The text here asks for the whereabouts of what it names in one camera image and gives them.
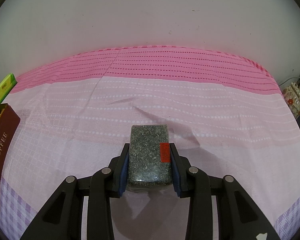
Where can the green tissue pack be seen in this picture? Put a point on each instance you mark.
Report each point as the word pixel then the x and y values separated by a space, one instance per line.
pixel 6 85

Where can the floral ceramic pot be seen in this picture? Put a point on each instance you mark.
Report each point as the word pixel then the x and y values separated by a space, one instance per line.
pixel 291 95

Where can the pink purple checkered tablecloth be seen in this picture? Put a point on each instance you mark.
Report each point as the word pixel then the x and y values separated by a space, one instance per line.
pixel 223 112

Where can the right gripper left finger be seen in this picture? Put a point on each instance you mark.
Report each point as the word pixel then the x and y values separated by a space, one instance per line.
pixel 117 180

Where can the grey sesame cake block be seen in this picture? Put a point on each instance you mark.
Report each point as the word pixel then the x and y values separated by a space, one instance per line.
pixel 149 158

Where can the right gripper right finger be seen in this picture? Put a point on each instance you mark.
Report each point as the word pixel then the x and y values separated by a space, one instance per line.
pixel 179 165

